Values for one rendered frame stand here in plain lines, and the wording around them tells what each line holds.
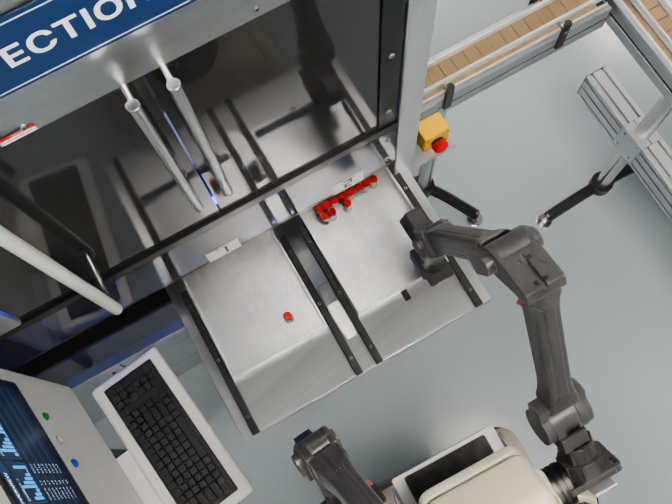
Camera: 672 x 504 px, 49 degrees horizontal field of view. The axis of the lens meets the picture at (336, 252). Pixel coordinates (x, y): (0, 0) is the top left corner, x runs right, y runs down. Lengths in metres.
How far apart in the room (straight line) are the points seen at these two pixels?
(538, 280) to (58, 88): 0.76
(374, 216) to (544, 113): 1.33
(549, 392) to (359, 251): 0.69
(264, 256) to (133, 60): 0.96
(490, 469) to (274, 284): 0.77
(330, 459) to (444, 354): 1.50
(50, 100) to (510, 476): 0.95
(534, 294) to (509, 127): 1.88
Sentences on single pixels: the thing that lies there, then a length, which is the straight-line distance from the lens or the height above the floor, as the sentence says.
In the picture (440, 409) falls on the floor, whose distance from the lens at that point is 2.72.
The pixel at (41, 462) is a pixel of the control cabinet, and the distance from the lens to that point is 1.55.
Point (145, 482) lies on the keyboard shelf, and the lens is 1.98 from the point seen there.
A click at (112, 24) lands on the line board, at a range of 0.97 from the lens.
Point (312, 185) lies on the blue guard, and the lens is 1.71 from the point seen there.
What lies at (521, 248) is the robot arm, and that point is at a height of 1.53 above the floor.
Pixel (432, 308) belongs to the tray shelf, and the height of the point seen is 0.88.
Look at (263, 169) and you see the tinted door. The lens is 1.53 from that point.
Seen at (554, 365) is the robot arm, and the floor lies 1.40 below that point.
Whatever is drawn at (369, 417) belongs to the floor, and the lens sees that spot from 2.71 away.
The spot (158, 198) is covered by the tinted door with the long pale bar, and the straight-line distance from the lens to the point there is 1.43.
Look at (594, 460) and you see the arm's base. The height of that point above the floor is 1.23.
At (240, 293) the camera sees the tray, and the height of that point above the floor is 0.88.
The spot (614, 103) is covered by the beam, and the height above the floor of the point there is 0.54.
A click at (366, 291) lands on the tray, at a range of 1.87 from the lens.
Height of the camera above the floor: 2.70
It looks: 74 degrees down
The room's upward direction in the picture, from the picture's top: 9 degrees counter-clockwise
